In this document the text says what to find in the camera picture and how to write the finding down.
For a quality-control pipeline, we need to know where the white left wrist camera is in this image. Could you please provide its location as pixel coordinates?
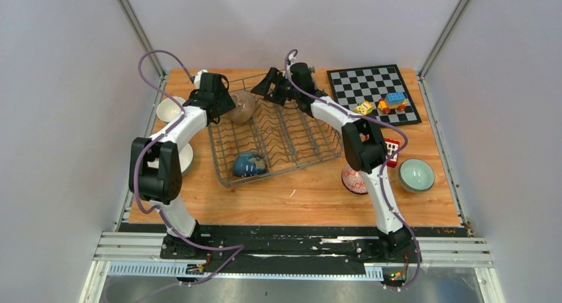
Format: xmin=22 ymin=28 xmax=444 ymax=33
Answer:
xmin=192 ymin=69 xmax=208 ymax=89

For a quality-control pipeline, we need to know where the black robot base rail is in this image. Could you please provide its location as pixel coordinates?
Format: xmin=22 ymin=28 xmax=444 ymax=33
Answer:
xmin=160 ymin=225 xmax=466 ymax=274

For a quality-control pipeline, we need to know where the mint green leaf bowl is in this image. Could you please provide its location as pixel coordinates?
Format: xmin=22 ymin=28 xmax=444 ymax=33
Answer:
xmin=398 ymin=158 xmax=435 ymax=193

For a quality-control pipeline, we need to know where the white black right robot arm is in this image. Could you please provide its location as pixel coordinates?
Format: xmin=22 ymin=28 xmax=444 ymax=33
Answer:
xmin=251 ymin=62 xmax=414 ymax=262

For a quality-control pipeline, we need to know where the teal bowl with orange flower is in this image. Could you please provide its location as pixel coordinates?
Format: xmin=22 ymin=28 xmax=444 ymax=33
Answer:
xmin=179 ymin=143 xmax=194 ymax=177

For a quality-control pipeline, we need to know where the beige bowl with flower sprig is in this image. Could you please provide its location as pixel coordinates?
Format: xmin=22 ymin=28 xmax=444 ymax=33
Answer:
xmin=156 ymin=96 xmax=186 ymax=124

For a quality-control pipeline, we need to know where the black white chessboard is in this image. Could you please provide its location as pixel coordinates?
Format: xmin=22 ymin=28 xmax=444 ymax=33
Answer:
xmin=327 ymin=64 xmax=422 ymax=126

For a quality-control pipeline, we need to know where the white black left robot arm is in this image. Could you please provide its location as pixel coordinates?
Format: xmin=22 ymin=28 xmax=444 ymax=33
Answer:
xmin=129 ymin=72 xmax=235 ymax=259

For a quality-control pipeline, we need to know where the yellow owl toy block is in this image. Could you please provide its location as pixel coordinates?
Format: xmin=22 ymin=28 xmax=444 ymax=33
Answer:
xmin=353 ymin=101 xmax=374 ymax=116

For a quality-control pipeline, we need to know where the red toy house block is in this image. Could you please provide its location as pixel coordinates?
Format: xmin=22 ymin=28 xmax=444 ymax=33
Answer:
xmin=385 ymin=139 xmax=400 ymax=168

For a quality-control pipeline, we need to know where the toy brick car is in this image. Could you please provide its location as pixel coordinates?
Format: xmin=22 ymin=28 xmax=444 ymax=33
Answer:
xmin=377 ymin=92 xmax=408 ymax=114

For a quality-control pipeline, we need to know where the dark blue floral bowl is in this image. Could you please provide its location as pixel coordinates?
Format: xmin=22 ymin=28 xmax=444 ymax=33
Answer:
xmin=233 ymin=151 xmax=268 ymax=178

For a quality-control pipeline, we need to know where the grey wire dish rack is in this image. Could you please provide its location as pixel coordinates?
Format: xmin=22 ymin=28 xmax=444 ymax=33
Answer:
xmin=207 ymin=95 xmax=343 ymax=188

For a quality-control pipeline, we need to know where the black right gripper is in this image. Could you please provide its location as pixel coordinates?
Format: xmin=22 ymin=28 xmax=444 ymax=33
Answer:
xmin=252 ymin=68 xmax=301 ymax=106

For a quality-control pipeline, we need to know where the blue white zigzag bowl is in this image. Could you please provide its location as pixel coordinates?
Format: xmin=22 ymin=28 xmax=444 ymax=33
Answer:
xmin=341 ymin=164 xmax=368 ymax=195

